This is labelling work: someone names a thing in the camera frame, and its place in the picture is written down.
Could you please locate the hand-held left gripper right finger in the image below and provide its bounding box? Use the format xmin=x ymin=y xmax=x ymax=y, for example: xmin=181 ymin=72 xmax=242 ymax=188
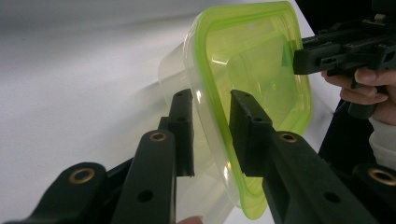
xmin=228 ymin=89 xmax=379 ymax=224

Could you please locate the clear container with green lid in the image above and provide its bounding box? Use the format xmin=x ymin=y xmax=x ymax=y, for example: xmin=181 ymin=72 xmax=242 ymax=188
xmin=157 ymin=0 xmax=314 ymax=224

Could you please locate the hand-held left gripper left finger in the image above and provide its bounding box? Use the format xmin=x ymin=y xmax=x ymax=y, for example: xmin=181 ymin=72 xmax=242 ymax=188
xmin=110 ymin=88 xmax=195 ymax=224

